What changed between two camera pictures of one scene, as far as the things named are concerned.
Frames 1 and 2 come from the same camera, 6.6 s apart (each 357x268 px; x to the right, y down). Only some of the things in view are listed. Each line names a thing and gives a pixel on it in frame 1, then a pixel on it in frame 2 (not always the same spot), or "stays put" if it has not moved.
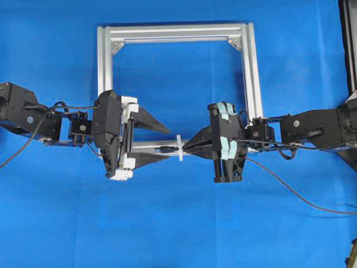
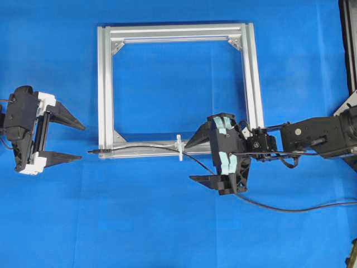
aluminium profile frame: x=243 y=33 stays put
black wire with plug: x=175 y=148 → x=213 y=172
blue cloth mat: x=59 y=209 stays put
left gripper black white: x=111 y=115 → x=27 y=113
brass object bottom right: x=351 y=262 stays put
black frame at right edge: x=348 y=16 stays put
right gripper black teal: x=223 y=141 → x=230 y=152
